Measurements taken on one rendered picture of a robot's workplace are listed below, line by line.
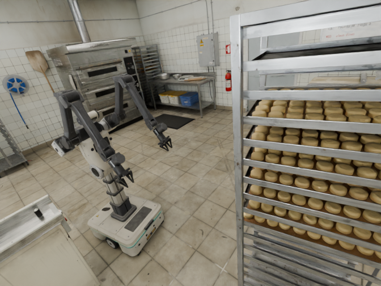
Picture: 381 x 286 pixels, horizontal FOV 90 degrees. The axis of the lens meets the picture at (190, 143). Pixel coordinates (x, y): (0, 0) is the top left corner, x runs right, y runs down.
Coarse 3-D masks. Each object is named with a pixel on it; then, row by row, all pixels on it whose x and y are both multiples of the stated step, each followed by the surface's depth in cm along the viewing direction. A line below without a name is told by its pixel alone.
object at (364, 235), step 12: (252, 204) 90; (264, 204) 89; (288, 216) 84; (300, 216) 81; (312, 216) 80; (324, 228) 77; (336, 228) 76; (348, 228) 74; (360, 228) 73; (372, 240) 71
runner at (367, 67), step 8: (376, 64) 75; (264, 72) 96; (272, 72) 94; (280, 72) 92; (288, 72) 91; (296, 72) 89; (304, 72) 87; (312, 72) 85; (320, 72) 83; (328, 72) 82; (336, 72) 80
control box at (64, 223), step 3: (51, 204) 143; (51, 207) 140; (54, 207) 140; (54, 210) 137; (57, 210) 137; (54, 213) 134; (63, 222) 132; (66, 222) 133; (63, 225) 132; (66, 225) 133; (66, 228) 134; (69, 228) 135; (66, 231) 134; (69, 231) 136
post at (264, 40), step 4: (268, 36) 90; (264, 40) 89; (260, 44) 91; (264, 44) 90; (260, 48) 92; (260, 76) 98; (264, 76) 97; (260, 80) 98; (264, 80) 98; (260, 84) 99; (264, 84) 98; (256, 232) 153
